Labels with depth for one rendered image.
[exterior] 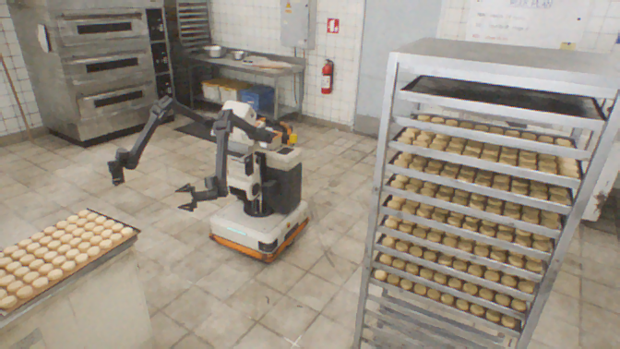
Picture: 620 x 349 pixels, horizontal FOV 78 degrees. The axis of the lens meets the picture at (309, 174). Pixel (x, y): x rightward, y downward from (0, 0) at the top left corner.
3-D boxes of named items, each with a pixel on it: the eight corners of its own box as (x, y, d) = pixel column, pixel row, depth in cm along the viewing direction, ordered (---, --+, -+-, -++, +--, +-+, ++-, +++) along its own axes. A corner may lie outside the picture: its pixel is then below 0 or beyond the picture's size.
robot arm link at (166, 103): (171, 97, 229) (161, 90, 233) (160, 116, 229) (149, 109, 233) (215, 121, 269) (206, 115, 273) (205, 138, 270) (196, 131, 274)
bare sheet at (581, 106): (395, 97, 128) (396, 92, 128) (423, 76, 160) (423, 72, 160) (609, 130, 104) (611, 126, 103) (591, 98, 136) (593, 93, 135)
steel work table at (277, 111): (188, 110, 649) (181, 50, 605) (219, 101, 703) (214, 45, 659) (277, 134, 558) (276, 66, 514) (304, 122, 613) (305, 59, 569)
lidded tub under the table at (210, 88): (201, 97, 639) (199, 81, 627) (221, 91, 674) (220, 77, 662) (217, 101, 620) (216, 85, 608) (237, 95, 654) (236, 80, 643)
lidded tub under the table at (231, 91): (218, 102, 619) (217, 85, 607) (238, 95, 654) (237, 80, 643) (235, 105, 601) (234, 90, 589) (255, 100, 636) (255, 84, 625)
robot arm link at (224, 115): (230, 103, 212) (214, 106, 215) (228, 127, 209) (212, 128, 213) (266, 128, 253) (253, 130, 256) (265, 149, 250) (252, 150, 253)
